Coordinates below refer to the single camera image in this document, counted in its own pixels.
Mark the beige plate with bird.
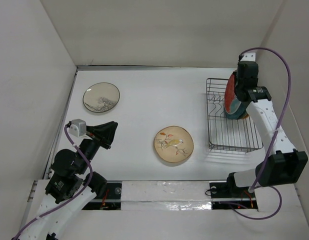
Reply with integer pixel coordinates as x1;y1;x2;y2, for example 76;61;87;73
153;125;194;164

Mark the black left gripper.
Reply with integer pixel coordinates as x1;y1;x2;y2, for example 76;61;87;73
77;120;118;173

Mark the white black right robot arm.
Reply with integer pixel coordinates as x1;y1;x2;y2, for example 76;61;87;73
224;60;308;197

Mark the dark teal scalloped plate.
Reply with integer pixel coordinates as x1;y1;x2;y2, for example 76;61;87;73
224;98;248;120

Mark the red patterned plate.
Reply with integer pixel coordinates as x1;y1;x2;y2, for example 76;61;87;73
224;71;237;105

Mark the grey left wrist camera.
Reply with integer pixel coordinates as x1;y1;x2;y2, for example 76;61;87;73
68;119;87;138

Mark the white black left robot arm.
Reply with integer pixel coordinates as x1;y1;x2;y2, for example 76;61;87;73
14;119;118;240

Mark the cream plate with tree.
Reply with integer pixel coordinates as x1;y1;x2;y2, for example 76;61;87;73
82;82;121;114

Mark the metal base rail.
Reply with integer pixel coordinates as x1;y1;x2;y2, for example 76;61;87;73
84;180;258;211

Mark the dark wire dish rack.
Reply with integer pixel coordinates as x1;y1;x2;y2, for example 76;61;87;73
206;78;264;153

